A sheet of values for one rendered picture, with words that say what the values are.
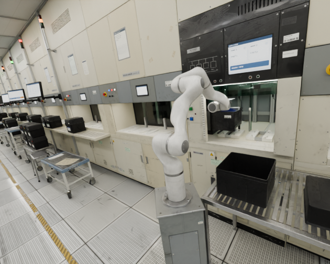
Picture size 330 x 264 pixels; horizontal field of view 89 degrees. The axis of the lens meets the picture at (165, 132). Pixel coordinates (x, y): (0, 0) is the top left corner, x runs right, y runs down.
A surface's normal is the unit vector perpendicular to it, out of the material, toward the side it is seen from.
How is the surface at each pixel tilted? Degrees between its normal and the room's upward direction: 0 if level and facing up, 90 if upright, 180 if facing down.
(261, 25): 90
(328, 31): 90
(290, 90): 90
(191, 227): 90
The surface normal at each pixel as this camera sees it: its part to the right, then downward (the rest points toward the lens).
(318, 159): -0.63, 0.29
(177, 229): 0.10, 0.26
